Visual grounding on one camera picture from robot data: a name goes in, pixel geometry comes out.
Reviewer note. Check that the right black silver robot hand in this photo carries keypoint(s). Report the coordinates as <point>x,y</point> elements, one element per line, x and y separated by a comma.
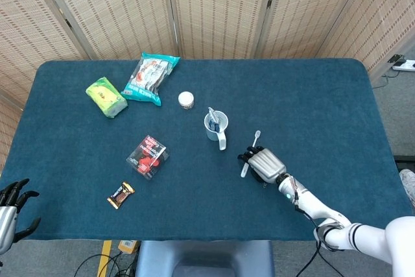
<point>267,163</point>

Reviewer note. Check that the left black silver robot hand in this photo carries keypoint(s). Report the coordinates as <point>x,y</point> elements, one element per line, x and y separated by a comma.
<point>6,222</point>

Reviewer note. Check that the white toothbrush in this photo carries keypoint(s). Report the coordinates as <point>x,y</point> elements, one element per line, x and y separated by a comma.
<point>256,139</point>

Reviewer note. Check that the blue white toothpaste tube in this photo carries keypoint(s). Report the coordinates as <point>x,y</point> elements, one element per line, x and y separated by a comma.
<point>214,119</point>

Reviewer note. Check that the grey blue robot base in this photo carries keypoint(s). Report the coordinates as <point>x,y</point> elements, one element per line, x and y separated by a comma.
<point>204,257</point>

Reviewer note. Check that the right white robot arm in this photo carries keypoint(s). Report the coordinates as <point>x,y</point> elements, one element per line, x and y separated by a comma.
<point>324,212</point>

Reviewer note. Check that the blue table cloth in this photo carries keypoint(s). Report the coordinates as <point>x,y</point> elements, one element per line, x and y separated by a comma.
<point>308,95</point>

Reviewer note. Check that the small clear jar white lid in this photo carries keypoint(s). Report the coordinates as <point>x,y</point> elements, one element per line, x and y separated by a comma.
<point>186,98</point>

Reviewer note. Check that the yellow floor tape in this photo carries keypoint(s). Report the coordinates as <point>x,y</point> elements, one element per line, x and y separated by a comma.
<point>104,257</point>

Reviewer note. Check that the brown orange chocolate bar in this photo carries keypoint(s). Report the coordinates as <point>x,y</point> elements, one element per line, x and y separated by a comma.
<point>121,195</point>

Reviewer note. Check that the clear box of coffee capsules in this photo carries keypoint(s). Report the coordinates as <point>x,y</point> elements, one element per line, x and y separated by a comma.
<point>147,157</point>

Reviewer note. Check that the orange cardboard box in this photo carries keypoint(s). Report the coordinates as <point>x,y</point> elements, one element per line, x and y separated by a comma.
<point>128,246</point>

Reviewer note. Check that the white sneaker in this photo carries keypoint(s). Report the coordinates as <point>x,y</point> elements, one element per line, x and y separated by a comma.
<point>408,179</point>

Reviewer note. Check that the teal snack bag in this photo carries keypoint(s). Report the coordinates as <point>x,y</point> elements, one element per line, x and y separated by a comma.
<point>147,77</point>

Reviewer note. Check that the woven folding screen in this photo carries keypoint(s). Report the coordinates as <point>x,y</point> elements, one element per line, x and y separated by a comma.
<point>217,14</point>

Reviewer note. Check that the green tissue pack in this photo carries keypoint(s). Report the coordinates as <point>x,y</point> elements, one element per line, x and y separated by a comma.
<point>105,97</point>

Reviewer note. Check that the black plug adapter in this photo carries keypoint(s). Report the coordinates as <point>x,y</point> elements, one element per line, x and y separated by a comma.
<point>397,58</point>

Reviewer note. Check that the white power strip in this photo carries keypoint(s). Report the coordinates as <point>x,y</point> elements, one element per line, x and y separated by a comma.
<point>407,65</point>

